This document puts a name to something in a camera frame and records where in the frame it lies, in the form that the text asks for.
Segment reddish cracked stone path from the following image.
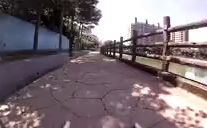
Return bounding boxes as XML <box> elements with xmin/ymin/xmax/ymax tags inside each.
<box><xmin>0</xmin><ymin>50</ymin><xmax>207</xmax><ymax>128</ymax></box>

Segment tall pale buildings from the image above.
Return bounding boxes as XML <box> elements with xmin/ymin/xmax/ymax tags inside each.
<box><xmin>127</xmin><ymin>17</ymin><xmax>190</xmax><ymax>46</ymax></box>

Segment row of trees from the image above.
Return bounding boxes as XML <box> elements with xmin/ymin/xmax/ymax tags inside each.
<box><xmin>0</xmin><ymin>0</ymin><xmax>103</xmax><ymax>57</ymax></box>

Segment robot's own part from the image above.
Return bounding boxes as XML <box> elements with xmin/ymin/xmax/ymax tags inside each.
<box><xmin>62</xmin><ymin>120</ymin><xmax>72</xmax><ymax>128</ymax></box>
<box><xmin>134</xmin><ymin>121</ymin><xmax>143</xmax><ymax>128</ymax></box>

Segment green canal water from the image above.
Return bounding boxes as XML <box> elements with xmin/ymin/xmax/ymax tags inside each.
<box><xmin>122</xmin><ymin>53</ymin><xmax>207</xmax><ymax>88</ymax></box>

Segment far canal bank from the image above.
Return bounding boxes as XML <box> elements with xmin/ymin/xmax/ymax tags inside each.
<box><xmin>137</xmin><ymin>41</ymin><xmax>207</xmax><ymax>63</ymax></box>

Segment wooden rail fence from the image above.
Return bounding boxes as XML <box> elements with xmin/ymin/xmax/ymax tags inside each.
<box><xmin>99</xmin><ymin>15</ymin><xmax>207</xmax><ymax>90</ymax></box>

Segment low concrete retaining wall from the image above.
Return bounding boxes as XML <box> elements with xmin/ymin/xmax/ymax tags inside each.
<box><xmin>0</xmin><ymin>50</ymin><xmax>89</xmax><ymax>104</ymax></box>

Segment blue wall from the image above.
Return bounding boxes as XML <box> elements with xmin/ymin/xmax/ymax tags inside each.
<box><xmin>0</xmin><ymin>13</ymin><xmax>71</xmax><ymax>53</ymax></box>

